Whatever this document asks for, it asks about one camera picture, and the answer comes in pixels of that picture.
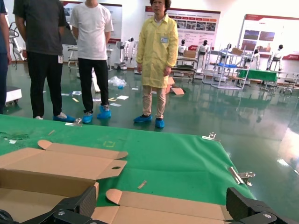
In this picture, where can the flattened cardboard pieces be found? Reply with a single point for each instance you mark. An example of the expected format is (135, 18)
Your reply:
(177, 89)

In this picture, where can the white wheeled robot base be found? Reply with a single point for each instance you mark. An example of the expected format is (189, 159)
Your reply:
(14, 93)

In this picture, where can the table with green cover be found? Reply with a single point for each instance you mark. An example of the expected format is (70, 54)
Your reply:
(259, 74)

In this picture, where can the person in dark grey shirt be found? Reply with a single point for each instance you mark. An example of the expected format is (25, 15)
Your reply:
(42, 28)

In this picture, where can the small cardboard box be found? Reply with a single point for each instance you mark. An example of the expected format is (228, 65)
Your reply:
(189, 54)
(237, 51)

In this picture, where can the white humanoid robot black head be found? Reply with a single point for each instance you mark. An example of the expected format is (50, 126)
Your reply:
(255, 58)
(203, 50)
(182, 49)
(229, 47)
(276, 56)
(122, 53)

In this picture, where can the blue and white booklet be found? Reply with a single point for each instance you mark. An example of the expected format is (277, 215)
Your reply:
(76, 93)

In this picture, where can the person in yellow coat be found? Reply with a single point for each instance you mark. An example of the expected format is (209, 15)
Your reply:
(156, 51)

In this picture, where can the white display board red trim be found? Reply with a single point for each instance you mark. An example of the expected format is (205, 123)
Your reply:
(268, 30)
(116, 21)
(198, 25)

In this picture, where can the beige tape strip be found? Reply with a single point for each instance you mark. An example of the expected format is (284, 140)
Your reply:
(142, 184)
(51, 132)

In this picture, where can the grey metal workbench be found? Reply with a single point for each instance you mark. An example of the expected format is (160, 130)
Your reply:
(184, 67)

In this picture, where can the person in blue clothes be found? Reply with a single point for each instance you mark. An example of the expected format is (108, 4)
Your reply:
(3, 70)

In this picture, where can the green table cloth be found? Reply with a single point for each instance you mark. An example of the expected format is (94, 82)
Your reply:
(175, 158)

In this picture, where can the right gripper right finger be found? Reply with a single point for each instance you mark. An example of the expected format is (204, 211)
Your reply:
(247, 210)

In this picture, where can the grey metal shelf rack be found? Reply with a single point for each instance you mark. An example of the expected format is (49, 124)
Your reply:
(224, 80)

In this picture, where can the clear plastic bag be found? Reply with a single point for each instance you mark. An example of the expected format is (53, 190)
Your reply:
(116, 81)

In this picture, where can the white paper sheet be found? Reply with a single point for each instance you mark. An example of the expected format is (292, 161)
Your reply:
(122, 97)
(115, 104)

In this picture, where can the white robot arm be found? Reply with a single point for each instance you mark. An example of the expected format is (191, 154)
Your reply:
(16, 46)

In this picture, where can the silver binder clip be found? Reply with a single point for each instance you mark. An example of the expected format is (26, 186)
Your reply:
(74, 123)
(234, 175)
(211, 137)

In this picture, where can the blue plastic bin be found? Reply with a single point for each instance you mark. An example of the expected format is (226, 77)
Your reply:
(226, 65)

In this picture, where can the person in white T-shirt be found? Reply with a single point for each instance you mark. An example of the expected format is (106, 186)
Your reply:
(92, 30)

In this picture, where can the yellow tape corner mark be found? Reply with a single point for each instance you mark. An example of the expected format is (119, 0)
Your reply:
(112, 144)

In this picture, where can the empty open cardboard box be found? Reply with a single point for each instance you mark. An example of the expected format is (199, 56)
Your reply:
(58, 163)

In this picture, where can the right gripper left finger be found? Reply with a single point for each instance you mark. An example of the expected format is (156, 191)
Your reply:
(70, 210)

